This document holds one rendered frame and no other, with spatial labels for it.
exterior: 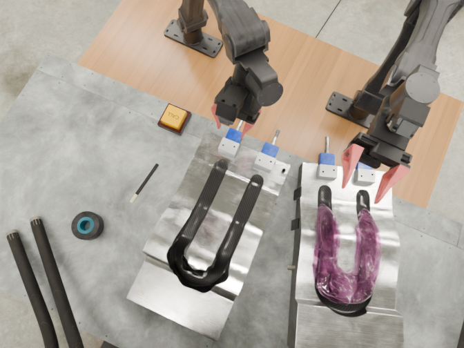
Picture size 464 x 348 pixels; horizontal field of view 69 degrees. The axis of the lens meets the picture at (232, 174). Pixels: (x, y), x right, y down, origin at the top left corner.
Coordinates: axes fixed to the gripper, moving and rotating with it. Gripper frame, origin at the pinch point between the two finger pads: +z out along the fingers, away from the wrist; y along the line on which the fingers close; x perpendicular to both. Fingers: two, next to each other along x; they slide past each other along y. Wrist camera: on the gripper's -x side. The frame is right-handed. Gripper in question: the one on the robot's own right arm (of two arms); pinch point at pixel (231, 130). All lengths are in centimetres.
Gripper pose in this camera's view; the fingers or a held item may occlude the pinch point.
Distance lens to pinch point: 85.0
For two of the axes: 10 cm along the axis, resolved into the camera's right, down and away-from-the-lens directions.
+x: 3.5, -6.4, 6.9
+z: -2.1, 6.7, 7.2
